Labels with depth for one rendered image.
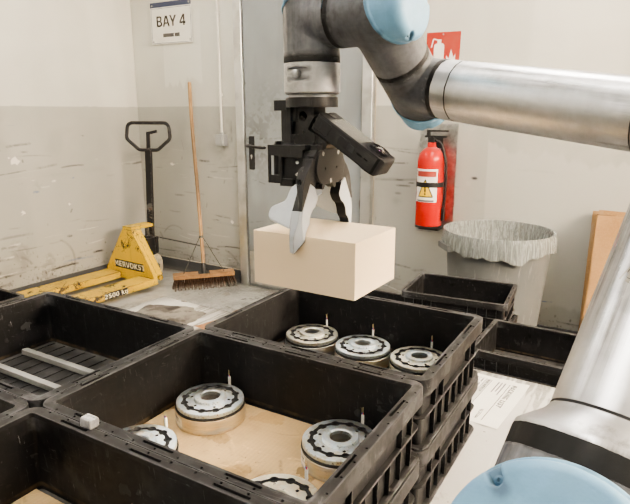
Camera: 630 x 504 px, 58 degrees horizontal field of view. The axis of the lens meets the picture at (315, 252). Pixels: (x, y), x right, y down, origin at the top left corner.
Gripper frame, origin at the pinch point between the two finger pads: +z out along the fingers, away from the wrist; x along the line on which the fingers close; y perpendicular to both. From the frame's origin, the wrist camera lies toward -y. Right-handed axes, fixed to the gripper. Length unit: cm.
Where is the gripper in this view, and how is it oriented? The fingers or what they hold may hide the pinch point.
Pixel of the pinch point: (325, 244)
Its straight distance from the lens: 80.3
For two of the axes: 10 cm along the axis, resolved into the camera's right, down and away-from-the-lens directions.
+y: -8.5, -1.2, 5.2
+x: -5.3, 2.0, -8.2
